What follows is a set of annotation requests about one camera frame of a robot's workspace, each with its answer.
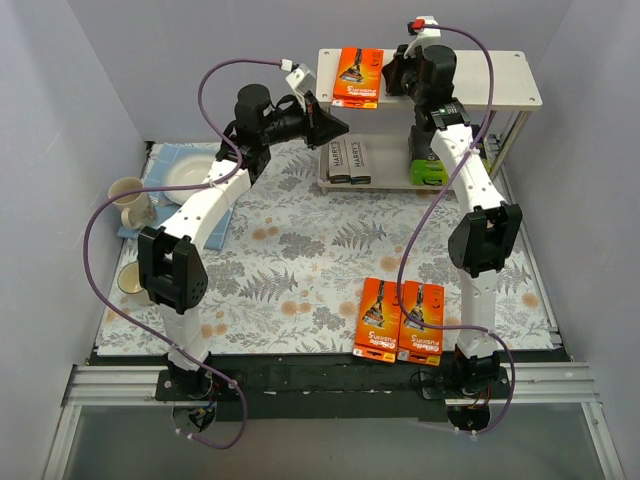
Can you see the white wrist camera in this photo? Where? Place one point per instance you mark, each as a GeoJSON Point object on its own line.
{"type": "Point", "coordinates": [300, 78]}
{"type": "Point", "coordinates": [425, 32]}

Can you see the white ceramic plate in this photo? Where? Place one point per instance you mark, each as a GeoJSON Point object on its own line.
{"type": "Point", "coordinates": [192, 169]}

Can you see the cream floral mug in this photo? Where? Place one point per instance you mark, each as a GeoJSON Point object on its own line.
{"type": "Point", "coordinates": [137, 210]}

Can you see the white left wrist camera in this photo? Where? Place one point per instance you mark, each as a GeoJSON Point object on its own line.
{"type": "Point", "coordinates": [300, 78]}

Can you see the white H razor box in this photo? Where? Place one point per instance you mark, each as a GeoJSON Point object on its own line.
{"type": "Point", "coordinates": [358, 161]}

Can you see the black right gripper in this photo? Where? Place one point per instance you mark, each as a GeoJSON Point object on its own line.
{"type": "Point", "coordinates": [396, 73]}

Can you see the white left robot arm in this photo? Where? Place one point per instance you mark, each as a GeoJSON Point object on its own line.
{"type": "Point", "coordinates": [170, 255]}

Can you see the black green razor box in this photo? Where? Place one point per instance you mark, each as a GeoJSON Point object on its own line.
{"type": "Point", "coordinates": [425, 168]}
{"type": "Point", "coordinates": [485, 157]}

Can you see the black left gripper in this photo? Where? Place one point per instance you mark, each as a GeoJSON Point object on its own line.
{"type": "Point", "coordinates": [310, 121]}

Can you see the aluminium rail frame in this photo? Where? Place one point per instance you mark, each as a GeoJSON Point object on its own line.
{"type": "Point", "coordinates": [532, 383]}

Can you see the blue checkered cloth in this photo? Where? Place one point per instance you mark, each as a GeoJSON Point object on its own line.
{"type": "Point", "coordinates": [205, 216]}

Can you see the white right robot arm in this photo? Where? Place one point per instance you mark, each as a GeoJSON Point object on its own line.
{"type": "Point", "coordinates": [483, 240]}

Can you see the cream mug black handle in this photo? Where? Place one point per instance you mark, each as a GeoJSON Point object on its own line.
{"type": "Point", "coordinates": [128, 282]}

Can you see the grey Harry's razor box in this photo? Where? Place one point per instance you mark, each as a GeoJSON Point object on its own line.
{"type": "Point", "coordinates": [338, 168]}

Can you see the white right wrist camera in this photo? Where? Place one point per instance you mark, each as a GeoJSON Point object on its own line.
{"type": "Point", "coordinates": [425, 32]}

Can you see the orange Gillette razor box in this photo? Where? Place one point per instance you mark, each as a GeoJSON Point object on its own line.
{"type": "Point", "coordinates": [378, 322]}
{"type": "Point", "coordinates": [358, 79]}
{"type": "Point", "coordinates": [416, 343]}

